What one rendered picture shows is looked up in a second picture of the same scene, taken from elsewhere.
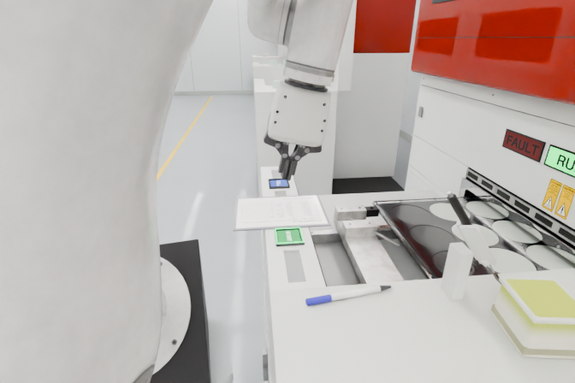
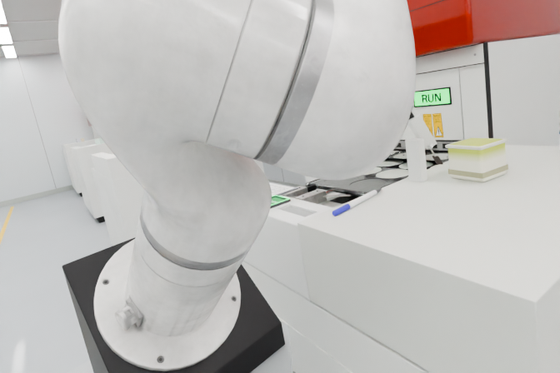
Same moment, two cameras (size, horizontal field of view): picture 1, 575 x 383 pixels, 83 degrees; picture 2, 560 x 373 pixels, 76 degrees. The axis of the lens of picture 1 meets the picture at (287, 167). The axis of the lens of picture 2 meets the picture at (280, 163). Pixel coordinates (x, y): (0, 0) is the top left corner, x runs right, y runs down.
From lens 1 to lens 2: 0.35 m
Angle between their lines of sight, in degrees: 28
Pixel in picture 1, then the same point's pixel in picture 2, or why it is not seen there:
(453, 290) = (421, 172)
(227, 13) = (14, 103)
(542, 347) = (490, 169)
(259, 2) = not seen: outside the picture
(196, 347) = (254, 299)
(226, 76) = (29, 176)
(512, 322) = (467, 165)
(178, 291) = not seen: hidden behind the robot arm
